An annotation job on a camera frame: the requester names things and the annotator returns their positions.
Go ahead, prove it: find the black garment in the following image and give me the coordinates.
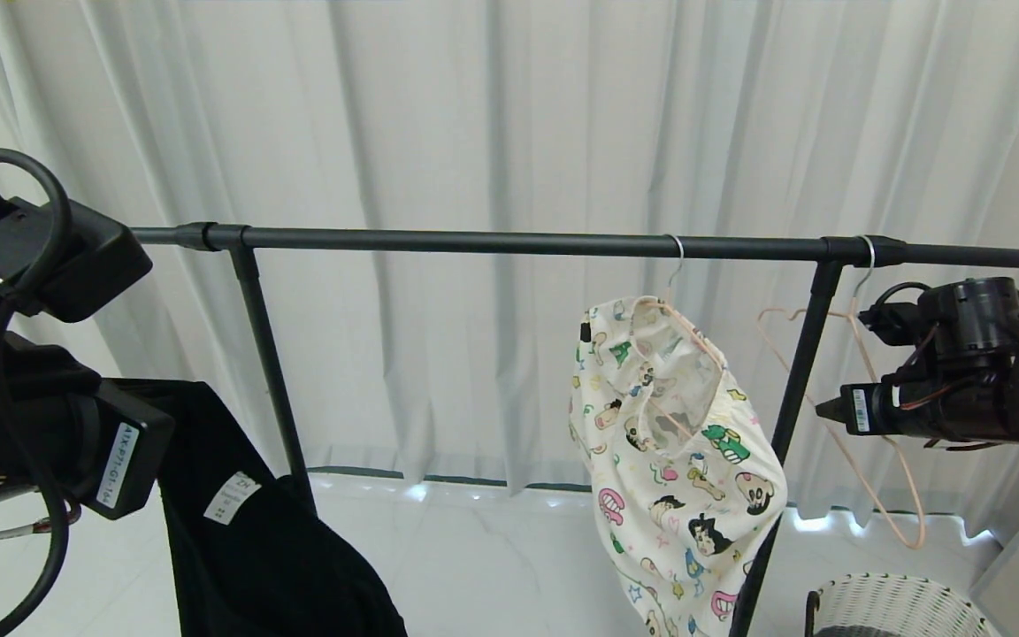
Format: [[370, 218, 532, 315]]
[[156, 380, 409, 637]]

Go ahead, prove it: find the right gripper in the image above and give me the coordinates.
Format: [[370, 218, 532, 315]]
[[839, 352, 1019, 445]]

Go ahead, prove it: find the cream printed garment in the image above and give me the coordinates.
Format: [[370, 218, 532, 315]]
[[569, 296, 789, 637]]

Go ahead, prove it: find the white laundry basket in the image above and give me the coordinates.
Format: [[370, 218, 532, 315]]
[[806, 573, 1001, 637]]

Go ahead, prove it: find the black cable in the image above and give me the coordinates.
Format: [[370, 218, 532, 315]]
[[0, 148, 75, 637], [870, 281, 935, 330]]

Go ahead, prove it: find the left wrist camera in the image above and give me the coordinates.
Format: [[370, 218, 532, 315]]
[[0, 196, 154, 324]]

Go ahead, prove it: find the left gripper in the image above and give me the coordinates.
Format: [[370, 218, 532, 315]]
[[0, 334, 177, 523]]

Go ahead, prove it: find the black clothes rack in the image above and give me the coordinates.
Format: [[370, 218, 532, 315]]
[[131, 221, 1019, 637]]

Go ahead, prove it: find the pink clothes hanger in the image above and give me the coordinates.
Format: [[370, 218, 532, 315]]
[[632, 234, 730, 443], [757, 234, 928, 551]]

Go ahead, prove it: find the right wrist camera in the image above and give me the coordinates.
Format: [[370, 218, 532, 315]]
[[859, 299, 944, 348]]

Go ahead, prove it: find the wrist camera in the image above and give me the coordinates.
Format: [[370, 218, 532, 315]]
[[859, 299, 944, 348], [0, 196, 154, 324]]

